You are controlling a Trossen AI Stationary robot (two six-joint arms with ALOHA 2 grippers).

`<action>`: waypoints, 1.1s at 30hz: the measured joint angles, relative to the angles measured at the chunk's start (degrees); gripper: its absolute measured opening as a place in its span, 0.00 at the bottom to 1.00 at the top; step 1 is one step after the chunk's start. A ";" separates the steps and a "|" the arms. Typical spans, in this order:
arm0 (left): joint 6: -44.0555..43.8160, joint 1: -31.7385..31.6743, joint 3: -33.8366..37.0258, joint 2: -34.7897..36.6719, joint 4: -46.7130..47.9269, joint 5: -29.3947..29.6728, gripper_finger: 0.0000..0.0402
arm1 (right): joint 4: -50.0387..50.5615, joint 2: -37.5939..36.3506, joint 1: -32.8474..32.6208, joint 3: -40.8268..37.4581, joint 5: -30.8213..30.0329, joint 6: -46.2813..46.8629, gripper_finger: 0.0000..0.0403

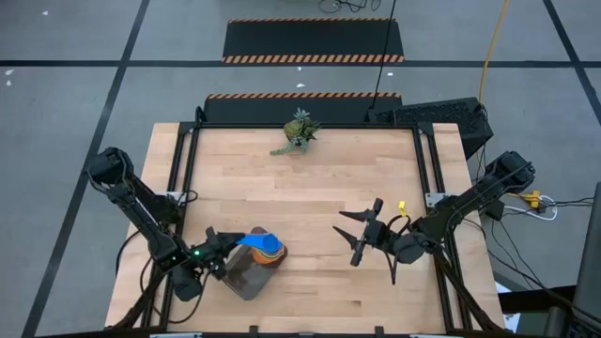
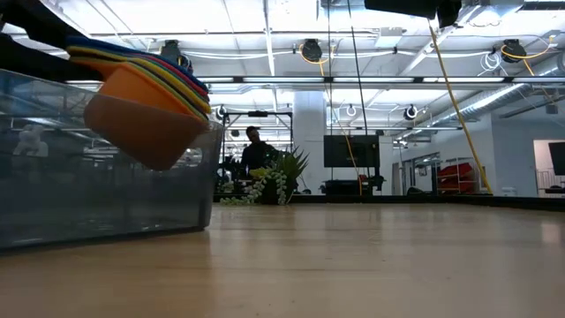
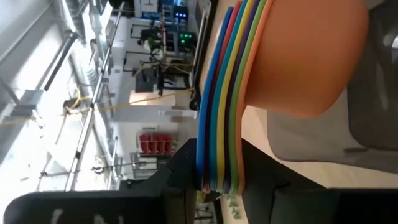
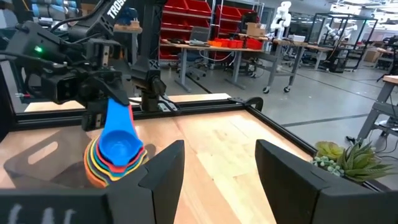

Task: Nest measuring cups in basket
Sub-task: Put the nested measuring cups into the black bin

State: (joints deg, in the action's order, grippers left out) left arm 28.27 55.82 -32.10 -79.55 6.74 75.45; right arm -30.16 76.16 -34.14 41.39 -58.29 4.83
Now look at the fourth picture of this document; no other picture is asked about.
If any black aluminium table frame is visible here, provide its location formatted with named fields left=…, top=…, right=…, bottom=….
left=0, top=60, right=398, bottom=191

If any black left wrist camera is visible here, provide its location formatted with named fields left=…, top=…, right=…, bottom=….
left=40, top=72, right=82, bottom=105

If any shelf with red bins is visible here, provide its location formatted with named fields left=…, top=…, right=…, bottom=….
left=159, top=0, right=265, bottom=60

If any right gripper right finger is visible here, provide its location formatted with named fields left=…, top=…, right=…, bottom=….
left=254, top=139, right=398, bottom=224

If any clear grey plastic basket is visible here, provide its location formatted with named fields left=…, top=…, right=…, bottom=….
left=2, top=126, right=106, bottom=190

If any cardboard box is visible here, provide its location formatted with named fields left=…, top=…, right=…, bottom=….
left=246, top=22, right=267, bottom=37

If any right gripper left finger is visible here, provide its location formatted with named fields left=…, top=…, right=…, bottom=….
left=105, top=139, right=186, bottom=224

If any grey workbench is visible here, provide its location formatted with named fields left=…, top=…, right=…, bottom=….
left=160, top=37, right=308, bottom=94

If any grey laptop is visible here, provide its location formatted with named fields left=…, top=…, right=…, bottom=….
left=188, top=26, right=211, bottom=46

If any red measuring cup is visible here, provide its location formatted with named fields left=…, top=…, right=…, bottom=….
left=95, top=104, right=147, bottom=174

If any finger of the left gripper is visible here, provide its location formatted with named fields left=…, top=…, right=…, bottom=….
left=86, top=99, right=108, bottom=114
left=90, top=77, right=130, bottom=106

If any blue measuring cup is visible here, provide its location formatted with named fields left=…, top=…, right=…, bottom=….
left=98, top=97, right=144, bottom=167

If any wooden table with grey legs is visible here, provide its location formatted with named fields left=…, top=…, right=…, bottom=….
left=356, top=74, right=398, bottom=142

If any orange measuring cup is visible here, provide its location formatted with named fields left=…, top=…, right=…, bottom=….
left=83, top=136, right=149, bottom=189

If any yellow measuring cup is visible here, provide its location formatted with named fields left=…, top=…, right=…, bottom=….
left=88, top=139, right=149, bottom=182

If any white humanoid robot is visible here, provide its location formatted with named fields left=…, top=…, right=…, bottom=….
left=269, top=1, right=293, bottom=32

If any potted succulent plant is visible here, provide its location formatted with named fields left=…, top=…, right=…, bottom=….
left=310, top=139, right=398, bottom=184

